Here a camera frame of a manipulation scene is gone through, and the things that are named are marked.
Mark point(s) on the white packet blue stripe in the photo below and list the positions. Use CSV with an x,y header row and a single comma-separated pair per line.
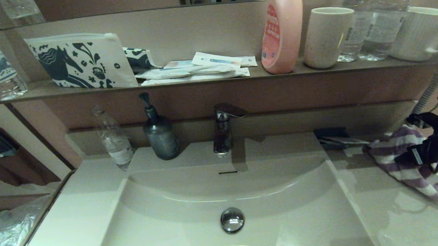
x,y
216,60

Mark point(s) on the dark soap dispenser bottle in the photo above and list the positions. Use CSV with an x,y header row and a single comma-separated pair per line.
x,y
162,140

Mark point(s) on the clear plastic bin bag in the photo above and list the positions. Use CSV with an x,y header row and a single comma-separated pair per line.
x,y
9,232

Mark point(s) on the wall mirror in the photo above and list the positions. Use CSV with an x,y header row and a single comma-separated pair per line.
x,y
106,4

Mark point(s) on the white tissue sheet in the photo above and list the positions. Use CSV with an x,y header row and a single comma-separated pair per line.
x,y
349,141

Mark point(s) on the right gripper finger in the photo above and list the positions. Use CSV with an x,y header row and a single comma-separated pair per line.
x,y
403,160

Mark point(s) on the grey wall shelf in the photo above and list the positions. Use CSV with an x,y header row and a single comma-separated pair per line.
x,y
276,77

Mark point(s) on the small white sachet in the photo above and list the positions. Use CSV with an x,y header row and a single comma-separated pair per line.
x,y
249,61

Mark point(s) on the chrome drain stopper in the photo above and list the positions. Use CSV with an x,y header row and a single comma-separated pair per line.
x,y
232,219

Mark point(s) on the pale pink sachet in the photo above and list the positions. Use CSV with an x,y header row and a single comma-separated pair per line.
x,y
177,64

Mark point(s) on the purple white striped towel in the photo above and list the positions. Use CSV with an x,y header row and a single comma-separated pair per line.
x,y
394,148

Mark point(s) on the clear water bottle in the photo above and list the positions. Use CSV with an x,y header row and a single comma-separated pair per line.
x,y
382,31
351,36

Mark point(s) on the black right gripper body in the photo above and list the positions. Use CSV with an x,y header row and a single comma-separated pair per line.
x,y
427,149

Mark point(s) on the small blue patterned pouch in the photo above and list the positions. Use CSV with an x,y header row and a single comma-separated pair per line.
x,y
138,60

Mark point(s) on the chrome faucet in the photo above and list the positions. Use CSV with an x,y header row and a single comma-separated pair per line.
x,y
222,134

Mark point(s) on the white sink basin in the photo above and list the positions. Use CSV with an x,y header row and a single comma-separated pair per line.
x,y
171,221

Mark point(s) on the small clear plastic bottle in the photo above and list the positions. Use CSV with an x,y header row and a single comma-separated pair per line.
x,y
116,146

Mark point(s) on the white pouch blue horse print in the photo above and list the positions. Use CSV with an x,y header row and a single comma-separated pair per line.
x,y
100,50

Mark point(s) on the pink lotion bottle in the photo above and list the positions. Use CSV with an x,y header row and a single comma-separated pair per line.
x,y
283,35

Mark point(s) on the flat white packet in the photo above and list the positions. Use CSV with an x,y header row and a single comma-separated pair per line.
x,y
202,78

